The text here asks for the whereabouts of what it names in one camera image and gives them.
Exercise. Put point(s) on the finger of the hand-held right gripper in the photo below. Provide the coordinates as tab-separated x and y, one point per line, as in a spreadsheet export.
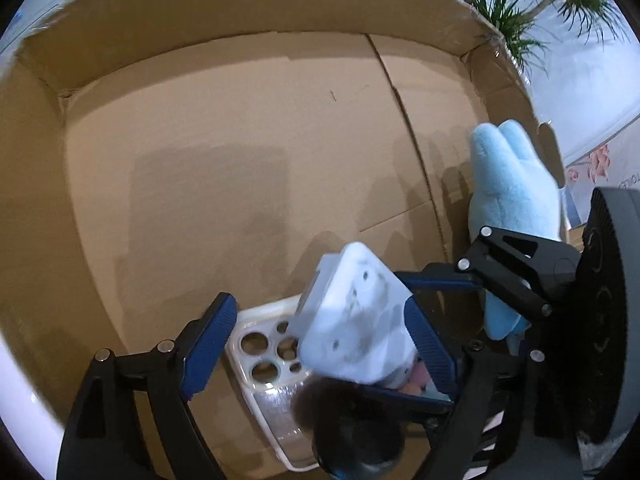
400	396
450	280

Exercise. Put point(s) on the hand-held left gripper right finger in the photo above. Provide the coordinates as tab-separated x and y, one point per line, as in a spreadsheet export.
430	350

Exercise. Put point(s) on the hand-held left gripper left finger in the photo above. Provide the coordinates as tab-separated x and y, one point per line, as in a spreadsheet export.
210	345

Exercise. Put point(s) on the pastel puzzle cube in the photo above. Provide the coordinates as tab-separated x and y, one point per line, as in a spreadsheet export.
419	377

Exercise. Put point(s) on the black furry round object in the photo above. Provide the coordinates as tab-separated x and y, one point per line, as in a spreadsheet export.
350	435

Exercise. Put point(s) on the clear phone case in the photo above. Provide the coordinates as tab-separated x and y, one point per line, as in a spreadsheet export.
272	400

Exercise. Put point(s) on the white power adapter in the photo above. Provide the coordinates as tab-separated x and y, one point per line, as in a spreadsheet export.
350	320

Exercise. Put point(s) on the light blue plush toy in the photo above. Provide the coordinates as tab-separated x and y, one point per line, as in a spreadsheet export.
510	195

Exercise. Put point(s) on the brown cardboard box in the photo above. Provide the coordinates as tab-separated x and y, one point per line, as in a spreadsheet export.
250	160

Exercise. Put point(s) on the spiky green potted plant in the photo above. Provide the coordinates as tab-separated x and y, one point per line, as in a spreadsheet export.
505	15

